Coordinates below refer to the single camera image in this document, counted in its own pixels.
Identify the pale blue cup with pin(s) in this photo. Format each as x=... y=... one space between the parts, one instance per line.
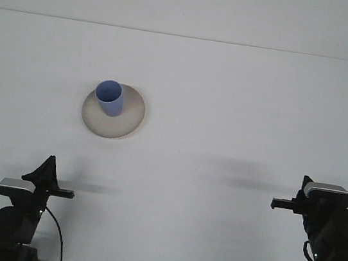
x=111 y=105

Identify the pale round plate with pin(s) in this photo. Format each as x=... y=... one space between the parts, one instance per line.
x=122 y=126

